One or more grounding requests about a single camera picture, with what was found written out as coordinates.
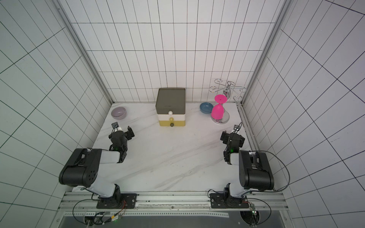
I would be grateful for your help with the aluminium mounting rail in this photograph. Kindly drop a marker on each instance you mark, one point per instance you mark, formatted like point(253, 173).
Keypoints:
point(83, 205)

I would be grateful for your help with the pink plastic goblet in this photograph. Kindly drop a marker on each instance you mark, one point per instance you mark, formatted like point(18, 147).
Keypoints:
point(218, 110)

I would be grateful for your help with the purple bowl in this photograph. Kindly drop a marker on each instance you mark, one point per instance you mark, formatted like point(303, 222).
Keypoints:
point(119, 113)

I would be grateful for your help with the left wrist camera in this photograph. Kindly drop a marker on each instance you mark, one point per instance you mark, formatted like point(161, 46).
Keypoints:
point(116, 127)

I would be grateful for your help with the chrome glass rack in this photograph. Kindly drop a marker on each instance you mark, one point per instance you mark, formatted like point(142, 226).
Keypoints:
point(229, 89)

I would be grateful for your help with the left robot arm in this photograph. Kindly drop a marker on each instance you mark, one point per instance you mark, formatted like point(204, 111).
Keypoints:
point(81, 170)

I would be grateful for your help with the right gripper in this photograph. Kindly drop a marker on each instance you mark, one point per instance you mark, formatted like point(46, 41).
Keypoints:
point(232, 137)

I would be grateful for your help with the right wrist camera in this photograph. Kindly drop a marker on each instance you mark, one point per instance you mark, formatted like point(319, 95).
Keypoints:
point(236, 128)

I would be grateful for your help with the blue bowl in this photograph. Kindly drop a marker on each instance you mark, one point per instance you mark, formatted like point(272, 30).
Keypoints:
point(206, 108)

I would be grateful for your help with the three-tier drawer cabinet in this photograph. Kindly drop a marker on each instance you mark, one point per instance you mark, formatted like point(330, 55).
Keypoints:
point(171, 107)

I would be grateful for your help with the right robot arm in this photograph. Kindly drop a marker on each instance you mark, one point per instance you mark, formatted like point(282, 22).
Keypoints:
point(254, 174)

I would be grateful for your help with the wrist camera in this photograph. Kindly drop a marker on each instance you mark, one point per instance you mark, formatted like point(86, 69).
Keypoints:
point(116, 127)
point(236, 128)

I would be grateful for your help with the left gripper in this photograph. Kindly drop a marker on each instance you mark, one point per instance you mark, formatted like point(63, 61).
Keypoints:
point(127, 134)

